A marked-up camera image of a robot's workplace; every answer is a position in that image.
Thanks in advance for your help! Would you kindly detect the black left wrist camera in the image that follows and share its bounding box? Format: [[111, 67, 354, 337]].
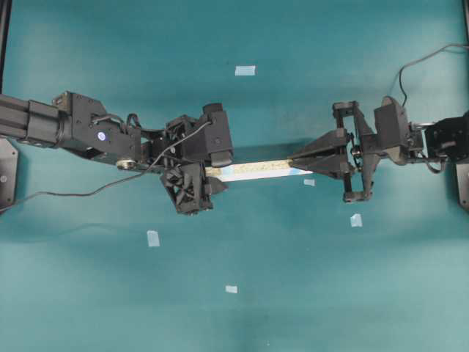
[[181, 103, 233, 168]]

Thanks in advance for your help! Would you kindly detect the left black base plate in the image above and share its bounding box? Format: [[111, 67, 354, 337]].
[[0, 138, 19, 213]]

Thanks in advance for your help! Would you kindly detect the black left frame post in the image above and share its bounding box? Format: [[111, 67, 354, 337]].
[[0, 0, 12, 92]]

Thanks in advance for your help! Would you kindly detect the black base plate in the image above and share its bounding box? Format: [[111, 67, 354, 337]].
[[0, 138, 19, 213], [455, 164, 469, 212]]

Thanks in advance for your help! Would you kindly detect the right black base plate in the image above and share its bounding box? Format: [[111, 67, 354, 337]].
[[455, 164, 469, 212]]

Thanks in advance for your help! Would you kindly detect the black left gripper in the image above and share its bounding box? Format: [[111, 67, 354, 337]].
[[160, 115, 232, 216]]

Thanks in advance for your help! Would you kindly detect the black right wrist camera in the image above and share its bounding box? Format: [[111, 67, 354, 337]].
[[374, 95, 410, 166]]

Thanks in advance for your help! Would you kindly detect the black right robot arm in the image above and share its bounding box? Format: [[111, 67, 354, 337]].
[[288, 96, 468, 202]]

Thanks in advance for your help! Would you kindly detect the white particle board plank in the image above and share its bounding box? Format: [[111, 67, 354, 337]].
[[205, 159, 311, 183]]

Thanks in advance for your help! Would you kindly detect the blue tape marker top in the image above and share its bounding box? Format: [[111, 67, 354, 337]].
[[234, 65, 256, 76]]

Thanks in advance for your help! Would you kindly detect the blue tape marker lower left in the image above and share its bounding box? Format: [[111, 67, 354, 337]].
[[147, 230, 160, 247]]

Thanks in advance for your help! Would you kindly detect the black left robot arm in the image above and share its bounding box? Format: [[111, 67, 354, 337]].
[[1, 92, 233, 215]]

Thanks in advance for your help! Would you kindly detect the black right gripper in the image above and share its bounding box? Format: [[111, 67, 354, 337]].
[[289, 101, 380, 202]]

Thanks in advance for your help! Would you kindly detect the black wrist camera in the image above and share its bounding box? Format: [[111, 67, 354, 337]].
[[181, 103, 233, 168], [374, 95, 410, 166]]

